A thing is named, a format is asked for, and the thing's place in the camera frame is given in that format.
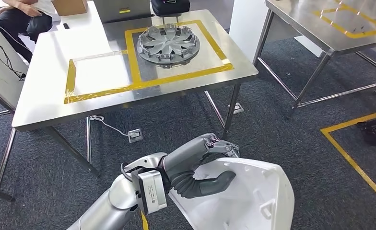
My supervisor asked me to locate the black panel cable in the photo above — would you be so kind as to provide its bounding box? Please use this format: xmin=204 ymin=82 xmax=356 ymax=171
xmin=0 ymin=30 xmax=27 ymax=81

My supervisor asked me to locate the stainless steel table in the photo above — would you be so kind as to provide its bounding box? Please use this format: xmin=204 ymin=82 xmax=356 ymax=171
xmin=253 ymin=0 xmax=376 ymax=120
xmin=0 ymin=9 xmax=259 ymax=203

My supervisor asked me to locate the white power cable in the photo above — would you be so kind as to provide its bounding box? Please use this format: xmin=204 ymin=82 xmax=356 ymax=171
xmin=89 ymin=115 xmax=130 ymax=137

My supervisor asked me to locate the yellow floor tape square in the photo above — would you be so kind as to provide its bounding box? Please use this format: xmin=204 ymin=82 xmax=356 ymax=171
xmin=140 ymin=210 xmax=150 ymax=230
xmin=319 ymin=113 xmax=376 ymax=202

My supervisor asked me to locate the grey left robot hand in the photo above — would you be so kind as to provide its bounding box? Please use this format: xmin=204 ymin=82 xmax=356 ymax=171
xmin=162 ymin=132 xmax=240 ymax=200

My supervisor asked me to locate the black bag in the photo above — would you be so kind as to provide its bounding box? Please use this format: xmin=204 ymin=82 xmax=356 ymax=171
xmin=150 ymin=0 xmax=191 ymax=25

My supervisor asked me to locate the grey wheel cover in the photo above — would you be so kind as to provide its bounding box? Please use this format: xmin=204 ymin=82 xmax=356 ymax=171
xmin=137 ymin=24 xmax=201 ymax=69

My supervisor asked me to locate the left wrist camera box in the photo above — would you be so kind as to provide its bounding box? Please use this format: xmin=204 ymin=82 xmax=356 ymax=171
xmin=131 ymin=170 xmax=168 ymax=215

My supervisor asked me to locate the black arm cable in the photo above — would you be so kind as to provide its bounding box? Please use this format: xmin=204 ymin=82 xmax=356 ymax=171
xmin=120 ymin=161 xmax=138 ymax=184

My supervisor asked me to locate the brown cardboard box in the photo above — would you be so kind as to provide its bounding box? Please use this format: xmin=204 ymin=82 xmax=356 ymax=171
xmin=51 ymin=0 xmax=89 ymax=17

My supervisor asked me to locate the white side panel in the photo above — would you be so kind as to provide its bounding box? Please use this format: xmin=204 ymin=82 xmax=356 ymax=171
xmin=229 ymin=0 xmax=325 ymax=64
xmin=0 ymin=16 xmax=30 ymax=112

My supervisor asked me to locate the black floor object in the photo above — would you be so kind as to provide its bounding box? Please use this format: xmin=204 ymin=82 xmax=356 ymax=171
xmin=356 ymin=115 xmax=376 ymax=148

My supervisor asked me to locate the person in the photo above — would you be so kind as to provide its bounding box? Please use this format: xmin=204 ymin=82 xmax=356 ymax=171
xmin=0 ymin=0 xmax=58 ymax=63

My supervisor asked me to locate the yellow table tape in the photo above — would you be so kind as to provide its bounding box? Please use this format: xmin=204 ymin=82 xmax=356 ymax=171
xmin=312 ymin=0 xmax=376 ymax=40
xmin=63 ymin=19 xmax=235 ymax=105

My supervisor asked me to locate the white plastic shell part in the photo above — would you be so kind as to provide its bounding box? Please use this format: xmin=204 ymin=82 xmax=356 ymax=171
xmin=168 ymin=157 xmax=295 ymax=230

